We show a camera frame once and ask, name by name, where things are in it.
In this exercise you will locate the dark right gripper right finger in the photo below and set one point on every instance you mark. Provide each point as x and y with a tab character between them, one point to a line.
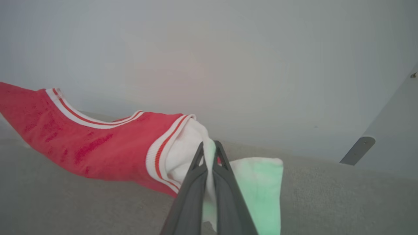
230	202

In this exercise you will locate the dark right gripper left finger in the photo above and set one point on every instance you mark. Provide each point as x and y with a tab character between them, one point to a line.
189	202

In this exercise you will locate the red Bulls basketball jersey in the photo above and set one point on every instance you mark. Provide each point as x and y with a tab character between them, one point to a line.
98	143

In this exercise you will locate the white partition panel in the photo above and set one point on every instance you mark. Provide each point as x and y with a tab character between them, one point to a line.
398	130

